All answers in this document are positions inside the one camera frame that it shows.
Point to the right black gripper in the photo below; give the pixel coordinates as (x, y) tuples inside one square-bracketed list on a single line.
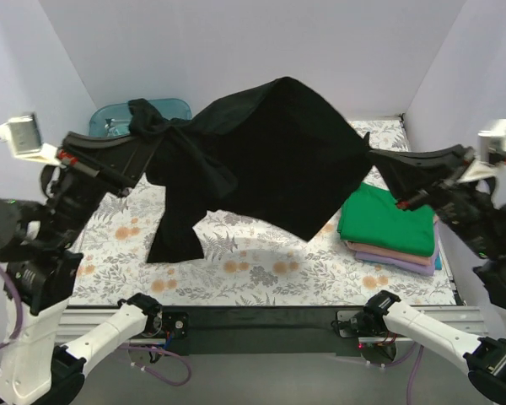
[(443, 181)]

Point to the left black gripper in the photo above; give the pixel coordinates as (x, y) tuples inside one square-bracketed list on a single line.
[(82, 164)]

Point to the black t shirt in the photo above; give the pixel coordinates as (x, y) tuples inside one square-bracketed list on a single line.
[(278, 152)]

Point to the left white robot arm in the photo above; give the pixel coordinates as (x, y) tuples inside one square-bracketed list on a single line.
[(39, 269)]

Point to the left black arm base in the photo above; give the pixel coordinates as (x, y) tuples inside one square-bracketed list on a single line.
[(171, 324)]

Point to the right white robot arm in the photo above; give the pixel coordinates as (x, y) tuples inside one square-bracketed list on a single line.
[(484, 285)]

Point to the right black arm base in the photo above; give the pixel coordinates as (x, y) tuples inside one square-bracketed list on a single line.
[(361, 324)]

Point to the teal plastic bin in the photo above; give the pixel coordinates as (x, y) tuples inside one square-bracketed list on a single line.
[(113, 120)]

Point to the green folded t shirt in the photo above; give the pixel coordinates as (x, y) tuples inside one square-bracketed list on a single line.
[(370, 216)]

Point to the lilac folded t shirt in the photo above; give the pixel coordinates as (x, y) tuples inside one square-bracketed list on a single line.
[(425, 270)]

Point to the blue folded t shirt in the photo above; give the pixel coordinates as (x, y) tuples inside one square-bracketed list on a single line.
[(438, 261)]

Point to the floral table mat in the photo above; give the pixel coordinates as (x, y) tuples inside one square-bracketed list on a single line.
[(246, 262)]

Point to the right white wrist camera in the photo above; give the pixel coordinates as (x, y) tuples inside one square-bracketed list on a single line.
[(499, 141)]

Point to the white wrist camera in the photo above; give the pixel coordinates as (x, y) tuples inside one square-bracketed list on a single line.
[(499, 141), (22, 135)]

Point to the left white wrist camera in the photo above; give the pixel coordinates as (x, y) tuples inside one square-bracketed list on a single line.
[(22, 135)]

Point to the aluminium frame rail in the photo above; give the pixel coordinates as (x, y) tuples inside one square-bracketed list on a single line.
[(253, 327)]

